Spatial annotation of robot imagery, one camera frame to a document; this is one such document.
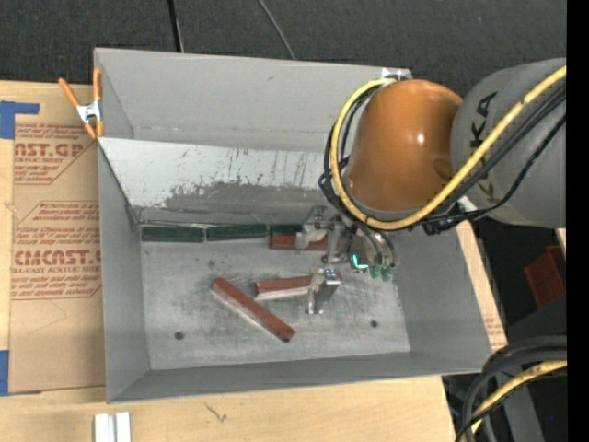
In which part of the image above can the red-brown flat block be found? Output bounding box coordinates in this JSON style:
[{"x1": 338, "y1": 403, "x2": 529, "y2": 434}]
[
  {"x1": 268, "y1": 233, "x2": 342, "y2": 252},
  {"x1": 210, "y1": 276, "x2": 296, "y2": 343},
  {"x1": 253, "y1": 272, "x2": 344, "y2": 303}
]

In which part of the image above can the brown cardboard board, red print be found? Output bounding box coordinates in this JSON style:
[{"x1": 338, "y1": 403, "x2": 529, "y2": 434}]
[{"x1": 0, "y1": 79, "x2": 510, "y2": 398}]

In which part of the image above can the grey metal bin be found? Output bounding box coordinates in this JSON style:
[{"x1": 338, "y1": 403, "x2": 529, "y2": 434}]
[{"x1": 93, "y1": 47, "x2": 496, "y2": 404}]

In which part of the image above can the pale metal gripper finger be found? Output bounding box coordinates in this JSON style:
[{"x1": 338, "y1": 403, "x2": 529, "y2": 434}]
[
  {"x1": 306, "y1": 268, "x2": 342, "y2": 316},
  {"x1": 295, "y1": 204, "x2": 333, "y2": 250}
]

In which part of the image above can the black cylinder on white bracket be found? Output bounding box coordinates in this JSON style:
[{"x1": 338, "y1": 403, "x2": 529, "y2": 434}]
[{"x1": 421, "y1": 194, "x2": 479, "y2": 237}]

